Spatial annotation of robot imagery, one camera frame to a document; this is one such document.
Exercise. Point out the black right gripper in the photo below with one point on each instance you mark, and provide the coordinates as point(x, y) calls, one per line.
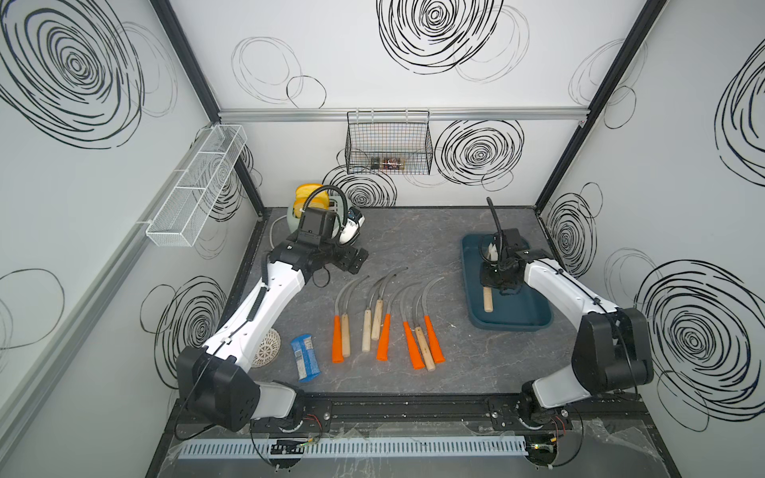
point(485, 279)

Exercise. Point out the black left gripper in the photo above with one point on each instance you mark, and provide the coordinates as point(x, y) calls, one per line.
point(346, 263)

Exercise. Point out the orange handle sickle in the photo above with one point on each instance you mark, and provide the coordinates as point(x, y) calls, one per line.
point(415, 358)
point(337, 357)
point(433, 341)
point(382, 352)

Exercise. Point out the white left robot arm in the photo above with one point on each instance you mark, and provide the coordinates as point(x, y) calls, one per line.
point(213, 379)

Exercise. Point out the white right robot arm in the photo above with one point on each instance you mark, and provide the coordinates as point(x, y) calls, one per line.
point(612, 349)

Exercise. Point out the teal plastic storage box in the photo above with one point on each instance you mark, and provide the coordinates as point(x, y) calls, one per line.
point(517, 310)

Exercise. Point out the mint green toaster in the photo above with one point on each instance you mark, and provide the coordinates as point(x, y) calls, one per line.
point(294, 214)

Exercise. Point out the yellow toast slice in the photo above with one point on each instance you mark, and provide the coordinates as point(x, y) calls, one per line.
point(306, 190)
point(319, 202)

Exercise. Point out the blue snack packet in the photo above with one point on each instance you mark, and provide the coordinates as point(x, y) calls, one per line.
point(306, 362)

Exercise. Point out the white plastic strainer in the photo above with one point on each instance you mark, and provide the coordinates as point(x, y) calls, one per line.
point(268, 349)

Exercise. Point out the black wire wall basket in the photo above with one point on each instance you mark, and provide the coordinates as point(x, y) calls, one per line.
point(389, 141)

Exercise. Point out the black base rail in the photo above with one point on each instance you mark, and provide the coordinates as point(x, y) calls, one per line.
point(318, 411)

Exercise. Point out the white wire wall shelf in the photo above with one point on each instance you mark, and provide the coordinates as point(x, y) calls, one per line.
point(206, 171)

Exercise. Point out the white slotted cable duct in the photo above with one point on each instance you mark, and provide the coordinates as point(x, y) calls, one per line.
point(356, 447)

